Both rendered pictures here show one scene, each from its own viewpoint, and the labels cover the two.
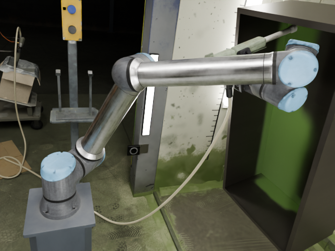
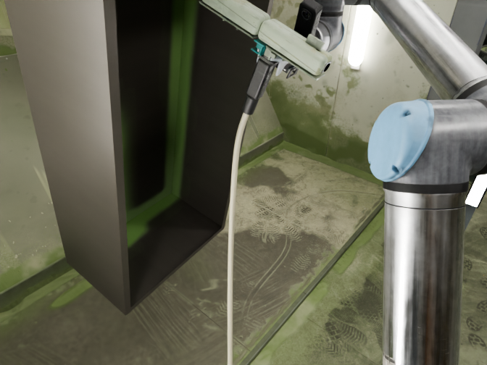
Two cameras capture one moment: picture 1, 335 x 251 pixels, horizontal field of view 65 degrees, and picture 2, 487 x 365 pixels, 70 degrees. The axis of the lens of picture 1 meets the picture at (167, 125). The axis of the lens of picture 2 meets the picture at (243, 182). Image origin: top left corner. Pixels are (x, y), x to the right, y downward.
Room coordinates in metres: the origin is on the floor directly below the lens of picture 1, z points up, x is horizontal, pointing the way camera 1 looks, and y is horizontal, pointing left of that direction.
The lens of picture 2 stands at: (1.50, 0.45, 1.61)
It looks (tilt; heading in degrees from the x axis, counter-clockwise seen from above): 34 degrees down; 243
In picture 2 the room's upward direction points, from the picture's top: 1 degrees clockwise
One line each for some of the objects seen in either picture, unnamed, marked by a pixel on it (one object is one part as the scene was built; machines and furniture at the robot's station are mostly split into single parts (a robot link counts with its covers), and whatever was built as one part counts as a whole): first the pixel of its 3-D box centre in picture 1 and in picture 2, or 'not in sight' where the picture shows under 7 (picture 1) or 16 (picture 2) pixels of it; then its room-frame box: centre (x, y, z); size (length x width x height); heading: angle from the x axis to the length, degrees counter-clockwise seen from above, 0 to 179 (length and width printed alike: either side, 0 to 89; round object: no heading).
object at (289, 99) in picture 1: (283, 93); (322, 35); (0.86, -0.36, 1.41); 0.12 x 0.09 x 0.10; 31
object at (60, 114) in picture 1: (75, 93); not in sight; (1.68, 0.66, 0.95); 0.26 x 0.15 x 0.32; 113
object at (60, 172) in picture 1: (60, 174); not in sight; (0.98, 0.46, 0.83); 0.17 x 0.15 x 0.18; 160
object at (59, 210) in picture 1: (60, 197); not in sight; (0.97, 0.47, 0.69); 0.19 x 0.19 x 0.10
